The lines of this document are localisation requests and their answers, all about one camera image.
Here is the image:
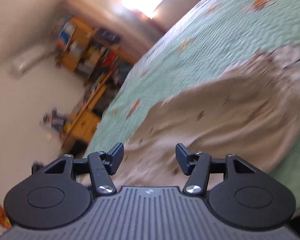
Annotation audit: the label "beige smiley print baby garment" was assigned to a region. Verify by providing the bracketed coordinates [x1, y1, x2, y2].
[78, 43, 300, 188]

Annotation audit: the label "wooden bookshelf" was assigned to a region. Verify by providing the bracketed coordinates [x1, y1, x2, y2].
[56, 16, 136, 150]

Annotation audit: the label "black bag on shelf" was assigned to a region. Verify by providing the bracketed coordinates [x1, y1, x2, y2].
[96, 28, 121, 44]

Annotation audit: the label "white air conditioner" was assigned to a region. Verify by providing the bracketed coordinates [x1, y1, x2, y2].
[11, 44, 55, 77]

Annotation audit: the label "green quilted bee bedspread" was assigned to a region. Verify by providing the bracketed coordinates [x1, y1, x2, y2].
[86, 0, 300, 215]

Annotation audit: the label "pink window curtains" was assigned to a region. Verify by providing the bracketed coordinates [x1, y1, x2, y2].
[63, 0, 201, 60]

